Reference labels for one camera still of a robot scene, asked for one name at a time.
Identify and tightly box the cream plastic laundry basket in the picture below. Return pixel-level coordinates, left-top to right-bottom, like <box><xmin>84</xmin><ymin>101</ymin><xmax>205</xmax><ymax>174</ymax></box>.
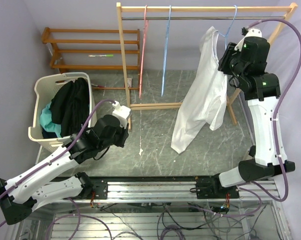
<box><xmin>28</xmin><ymin>72</ymin><xmax>96</xmax><ymax>153</ymax></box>

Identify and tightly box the brown wooden shoe rack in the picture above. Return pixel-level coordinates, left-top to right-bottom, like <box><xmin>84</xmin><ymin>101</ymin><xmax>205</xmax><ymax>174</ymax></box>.
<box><xmin>41</xmin><ymin>27</ymin><xmax>141</xmax><ymax>76</ymax></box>

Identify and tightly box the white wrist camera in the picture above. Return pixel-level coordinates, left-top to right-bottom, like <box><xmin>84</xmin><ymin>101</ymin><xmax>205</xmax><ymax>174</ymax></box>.
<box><xmin>112</xmin><ymin>101</ymin><xmax>132</xmax><ymax>129</ymax></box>
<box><xmin>234</xmin><ymin>27</ymin><xmax>262</xmax><ymax>52</ymax></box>

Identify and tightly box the wooden clothes rack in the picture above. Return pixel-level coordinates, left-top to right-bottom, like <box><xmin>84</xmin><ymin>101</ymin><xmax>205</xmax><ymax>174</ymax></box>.
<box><xmin>116</xmin><ymin>2</ymin><xmax>298</xmax><ymax>126</ymax></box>

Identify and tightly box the pink wire hanger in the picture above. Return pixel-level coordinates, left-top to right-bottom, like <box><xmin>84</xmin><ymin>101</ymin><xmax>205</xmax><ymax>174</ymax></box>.
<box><xmin>139</xmin><ymin>5</ymin><xmax>149</xmax><ymax>99</ymax></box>

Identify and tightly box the green white pen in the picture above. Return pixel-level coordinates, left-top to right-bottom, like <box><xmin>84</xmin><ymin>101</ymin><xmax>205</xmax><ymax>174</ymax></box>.
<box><xmin>88</xmin><ymin>54</ymin><xmax>114</xmax><ymax>58</ymax></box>

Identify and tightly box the black t shirt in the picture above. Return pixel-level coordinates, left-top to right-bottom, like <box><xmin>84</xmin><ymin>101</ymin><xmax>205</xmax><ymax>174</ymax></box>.
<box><xmin>49</xmin><ymin>77</ymin><xmax>90</xmax><ymax>137</ymax></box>

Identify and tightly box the white t shirt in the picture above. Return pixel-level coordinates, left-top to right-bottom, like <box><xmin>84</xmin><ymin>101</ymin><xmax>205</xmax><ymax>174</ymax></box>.
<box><xmin>171</xmin><ymin>26</ymin><xmax>227</xmax><ymax>154</ymax></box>

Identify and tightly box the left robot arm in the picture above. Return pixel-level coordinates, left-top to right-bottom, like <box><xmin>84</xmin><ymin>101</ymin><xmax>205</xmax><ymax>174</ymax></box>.
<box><xmin>0</xmin><ymin>113</ymin><xmax>129</xmax><ymax>225</ymax></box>

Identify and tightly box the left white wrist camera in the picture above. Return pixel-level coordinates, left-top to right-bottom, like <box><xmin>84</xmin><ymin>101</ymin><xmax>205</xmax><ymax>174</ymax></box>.
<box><xmin>112</xmin><ymin>101</ymin><xmax>132</xmax><ymax>129</ymax></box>

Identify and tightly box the dark blue garment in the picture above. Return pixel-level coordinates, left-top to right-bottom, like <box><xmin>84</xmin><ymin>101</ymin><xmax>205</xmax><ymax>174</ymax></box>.
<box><xmin>41</xmin><ymin>128</ymin><xmax>58</xmax><ymax>139</ymax></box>

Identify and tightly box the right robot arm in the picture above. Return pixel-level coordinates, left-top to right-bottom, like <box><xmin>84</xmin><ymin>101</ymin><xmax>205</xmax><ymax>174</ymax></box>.
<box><xmin>210</xmin><ymin>36</ymin><xmax>296</xmax><ymax>198</ymax></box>

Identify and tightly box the teal t shirt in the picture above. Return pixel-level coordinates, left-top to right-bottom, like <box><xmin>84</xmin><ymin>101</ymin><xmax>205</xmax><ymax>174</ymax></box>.
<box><xmin>39</xmin><ymin>103</ymin><xmax>61</xmax><ymax>138</ymax></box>

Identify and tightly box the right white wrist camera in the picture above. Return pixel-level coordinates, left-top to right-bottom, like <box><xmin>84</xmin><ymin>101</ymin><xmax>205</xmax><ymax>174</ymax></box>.
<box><xmin>234</xmin><ymin>27</ymin><xmax>262</xmax><ymax>52</ymax></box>

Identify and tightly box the aluminium rail base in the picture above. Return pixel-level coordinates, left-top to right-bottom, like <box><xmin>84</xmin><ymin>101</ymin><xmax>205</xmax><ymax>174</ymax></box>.
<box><xmin>47</xmin><ymin>174</ymin><xmax>281</xmax><ymax>203</ymax></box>

